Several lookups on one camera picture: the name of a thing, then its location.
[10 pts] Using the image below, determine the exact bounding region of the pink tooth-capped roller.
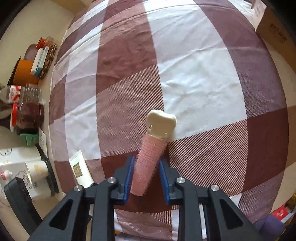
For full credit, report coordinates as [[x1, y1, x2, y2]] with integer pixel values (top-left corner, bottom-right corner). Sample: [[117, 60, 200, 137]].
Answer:
[[130, 109, 177, 196]]

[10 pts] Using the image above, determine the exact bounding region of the paper cup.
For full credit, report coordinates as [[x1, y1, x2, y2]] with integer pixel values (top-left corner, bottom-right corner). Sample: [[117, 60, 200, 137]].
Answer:
[[25, 160, 49, 184]]

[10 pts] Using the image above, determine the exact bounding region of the white cream tube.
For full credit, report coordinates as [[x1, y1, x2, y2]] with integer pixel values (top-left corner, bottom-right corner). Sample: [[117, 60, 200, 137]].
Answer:
[[69, 150, 94, 188]]

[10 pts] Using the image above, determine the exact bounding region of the green plastic clip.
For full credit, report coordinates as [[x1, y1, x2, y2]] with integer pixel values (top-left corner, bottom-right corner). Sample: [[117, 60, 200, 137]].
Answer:
[[20, 133, 39, 146]]

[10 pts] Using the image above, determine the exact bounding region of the red-lidded jar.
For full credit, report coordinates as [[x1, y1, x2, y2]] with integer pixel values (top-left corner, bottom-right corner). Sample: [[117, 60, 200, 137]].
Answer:
[[11, 102, 44, 130]]

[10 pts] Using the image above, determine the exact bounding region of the plastic water bottle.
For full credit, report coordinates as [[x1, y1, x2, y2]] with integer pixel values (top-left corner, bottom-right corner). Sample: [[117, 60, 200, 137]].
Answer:
[[1, 85, 41, 103]]

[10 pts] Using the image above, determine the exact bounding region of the orange holder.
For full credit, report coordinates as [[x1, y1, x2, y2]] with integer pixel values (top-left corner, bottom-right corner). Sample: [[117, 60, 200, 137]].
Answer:
[[8, 58, 39, 86]]

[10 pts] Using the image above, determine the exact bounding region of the woven rattan basket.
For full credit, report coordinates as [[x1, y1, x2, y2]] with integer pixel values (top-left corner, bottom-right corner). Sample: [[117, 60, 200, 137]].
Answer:
[[38, 44, 57, 79]]

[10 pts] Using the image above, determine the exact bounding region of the brown cardboard box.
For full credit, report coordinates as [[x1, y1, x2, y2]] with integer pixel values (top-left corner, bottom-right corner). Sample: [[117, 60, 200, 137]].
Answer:
[[251, 1, 295, 70]]

